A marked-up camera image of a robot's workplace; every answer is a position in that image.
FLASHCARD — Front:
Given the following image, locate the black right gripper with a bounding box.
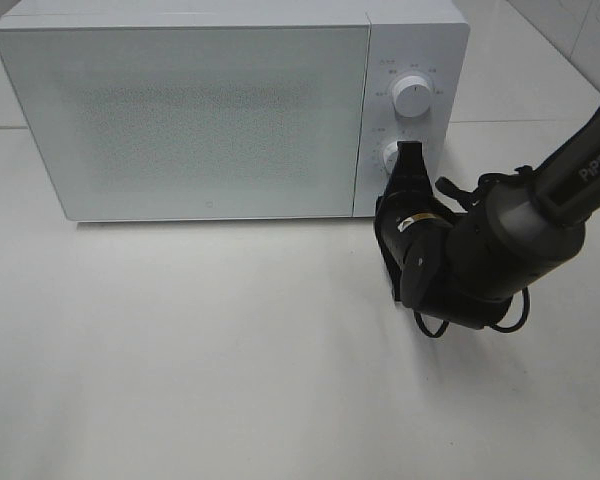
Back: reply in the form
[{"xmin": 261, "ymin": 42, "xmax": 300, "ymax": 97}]
[{"xmin": 373, "ymin": 141, "xmax": 455, "ymax": 302}]

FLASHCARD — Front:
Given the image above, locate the white microwave knob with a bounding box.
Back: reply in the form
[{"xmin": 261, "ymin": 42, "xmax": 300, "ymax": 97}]
[
  {"xmin": 389, "ymin": 72, "xmax": 433, "ymax": 118},
  {"xmin": 381, "ymin": 141, "xmax": 399, "ymax": 175}
]

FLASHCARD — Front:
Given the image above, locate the white microwave door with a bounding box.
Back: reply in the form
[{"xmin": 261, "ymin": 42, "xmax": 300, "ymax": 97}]
[{"xmin": 0, "ymin": 26, "xmax": 368, "ymax": 221}]

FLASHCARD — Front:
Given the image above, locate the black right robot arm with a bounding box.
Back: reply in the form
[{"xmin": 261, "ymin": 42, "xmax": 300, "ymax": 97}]
[{"xmin": 373, "ymin": 106, "xmax": 600, "ymax": 332}]

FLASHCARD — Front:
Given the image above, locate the white microwave oven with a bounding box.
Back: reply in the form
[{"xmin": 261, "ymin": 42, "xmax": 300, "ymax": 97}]
[{"xmin": 0, "ymin": 1, "xmax": 470, "ymax": 222}]

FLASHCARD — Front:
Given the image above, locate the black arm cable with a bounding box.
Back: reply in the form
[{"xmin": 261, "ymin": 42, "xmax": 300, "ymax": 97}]
[{"xmin": 413, "ymin": 167, "xmax": 534, "ymax": 337}]

